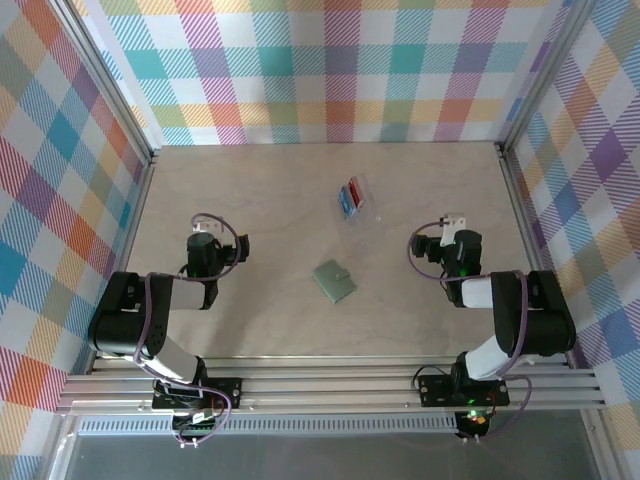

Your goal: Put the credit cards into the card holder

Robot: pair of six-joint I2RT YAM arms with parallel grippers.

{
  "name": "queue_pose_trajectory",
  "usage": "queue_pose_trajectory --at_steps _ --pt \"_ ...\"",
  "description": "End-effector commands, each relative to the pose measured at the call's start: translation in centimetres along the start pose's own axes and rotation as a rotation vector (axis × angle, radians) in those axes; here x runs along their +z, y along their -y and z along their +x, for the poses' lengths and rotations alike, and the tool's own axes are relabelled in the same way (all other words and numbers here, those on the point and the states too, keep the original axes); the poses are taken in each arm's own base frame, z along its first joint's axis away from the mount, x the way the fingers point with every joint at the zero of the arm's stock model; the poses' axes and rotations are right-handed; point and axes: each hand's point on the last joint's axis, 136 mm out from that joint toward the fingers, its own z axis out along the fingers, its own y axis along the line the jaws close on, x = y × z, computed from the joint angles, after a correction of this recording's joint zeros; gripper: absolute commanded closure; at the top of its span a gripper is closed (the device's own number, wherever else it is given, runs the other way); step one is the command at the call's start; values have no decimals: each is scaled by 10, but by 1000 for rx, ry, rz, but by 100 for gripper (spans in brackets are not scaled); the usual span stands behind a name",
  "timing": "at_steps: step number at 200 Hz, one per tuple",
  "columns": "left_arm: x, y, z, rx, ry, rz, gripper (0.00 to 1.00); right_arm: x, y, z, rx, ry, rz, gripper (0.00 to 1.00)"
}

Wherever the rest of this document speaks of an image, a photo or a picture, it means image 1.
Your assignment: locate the clear acrylic card stand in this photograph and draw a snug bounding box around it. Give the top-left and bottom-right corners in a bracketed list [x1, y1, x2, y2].
[333, 172, 384, 226]

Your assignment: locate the green card holder wallet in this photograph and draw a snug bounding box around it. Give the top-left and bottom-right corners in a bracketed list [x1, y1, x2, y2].
[313, 259, 358, 304]

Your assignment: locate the grey metal bottom panel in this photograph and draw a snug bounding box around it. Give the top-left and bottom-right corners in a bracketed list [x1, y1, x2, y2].
[42, 414, 616, 480]

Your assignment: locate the aluminium frame side rail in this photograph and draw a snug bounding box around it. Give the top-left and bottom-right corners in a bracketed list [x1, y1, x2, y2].
[494, 142, 581, 369]
[87, 149, 161, 374]

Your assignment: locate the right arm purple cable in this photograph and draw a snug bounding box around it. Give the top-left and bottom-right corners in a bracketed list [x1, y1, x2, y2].
[407, 222, 535, 444]

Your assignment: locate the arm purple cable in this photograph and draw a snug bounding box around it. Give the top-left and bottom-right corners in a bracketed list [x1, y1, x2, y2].
[133, 212, 239, 449]
[407, 222, 535, 444]

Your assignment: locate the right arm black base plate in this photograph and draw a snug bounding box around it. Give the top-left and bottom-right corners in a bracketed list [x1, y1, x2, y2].
[418, 373, 511, 407]

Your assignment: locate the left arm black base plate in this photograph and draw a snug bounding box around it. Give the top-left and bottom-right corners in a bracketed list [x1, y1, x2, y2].
[151, 377, 244, 412]

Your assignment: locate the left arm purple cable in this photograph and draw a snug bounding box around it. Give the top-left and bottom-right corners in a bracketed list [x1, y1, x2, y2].
[133, 212, 239, 449]

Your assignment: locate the aluminium frame cross rail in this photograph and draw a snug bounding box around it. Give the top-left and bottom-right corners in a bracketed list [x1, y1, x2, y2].
[55, 367, 606, 414]

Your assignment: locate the slotted grey cable duct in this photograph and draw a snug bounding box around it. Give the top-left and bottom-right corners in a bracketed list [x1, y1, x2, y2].
[74, 417, 459, 436]

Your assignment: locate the aluminium frame post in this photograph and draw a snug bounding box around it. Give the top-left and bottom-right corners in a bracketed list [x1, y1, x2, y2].
[494, 0, 601, 161]
[52, 0, 161, 169]

